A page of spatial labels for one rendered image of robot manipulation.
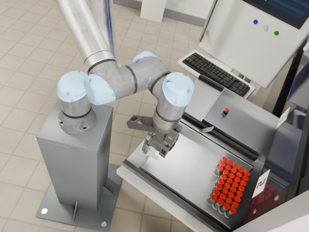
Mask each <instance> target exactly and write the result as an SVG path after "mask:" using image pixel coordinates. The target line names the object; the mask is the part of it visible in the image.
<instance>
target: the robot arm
mask: <svg viewBox="0 0 309 232"><path fill-rule="evenodd" d="M53 1H54V3H55V5H56V7H57V9H58V11H59V13H60V16H61V18H62V20H63V22H64V24H65V26H66V28H67V30H68V32H69V35H70V37H71V39H72V41H73V43H74V45H75V47H76V49H77V52H78V54H79V56H80V58H81V60H82V62H83V64H84V66H85V68H86V71H87V73H88V74H87V73H85V72H82V71H81V72H79V71H71V72H68V73H66V74H64V75H63V76H62V77H61V78H60V80H59V81H58V84H57V94H58V96H59V101H60V106H61V110H60V113H59V116H58V121H59V125H60V127H61V129H62V130H63V131H65V132H67V133H69V134H73V135H79V134H84V133H87V132H89V131H90V130H91V129H92V128H93V127H94V126H95V123H96V115H95V112H94V110H93V109H92V104H94V105H102V104H107V103H110V102H114V101H115V100H118V99H121V98H123V97H126V96H129V95H132V94H135V93H138V92H141V91H144V90H147V89H148V90H149V91H150V92H151V93H152V94H153V95H154V96H155V97H156V99H157V100H158V102H157V106H156V108H155V111H154V115H153V117H148V116H137V115H133V116H132V117H131V118H130V119H129V121H128V122H127V123H126V124H127V126H128V128H129V129H135V130H140V131H146V132H149V133H148V134H147V136H146V138H145V140H144V144H143V147H142V151H143V153H144V154H145V155H146V156H150V157H152V158H154V159H156V160H159V157H158V156H157V154H156V153H155V151H156V150H157V151H158V152H159V155H160V156H162V157H163V158H165V157H166V155H167V153H168V152H169V151H171V150H172V148H173V147H174V145H175V143H176V142H177V140H178V137H179V136H180V135H179V133H180V131H181V130H182V128H183V127H182V126H180V125H179V122H180V120H181V118H182V116H183V113H184V111H185V109H186V107H187V105H188V104H189V102H190V101H191V97H192V93H193V91H194V83H193V81H192V79H191V78H190V77H189V76H185V75H184V74H183V73H180V72H171V71H170V70H169V69H168V68H167V67H166V66H165V65H164V64H163V63H162V61H161V60H160V59H159V58H158V57H156V56H155V55H154V54H153V53H152V52H150V51H143V52H140V54H139V55H136V56H135V57H134V59H133V61H132V64H129V65H125V66H121V64H120V63H119V62H118V61H117V52H116V39H115V27H114V9H113V0H53Z"/></svg>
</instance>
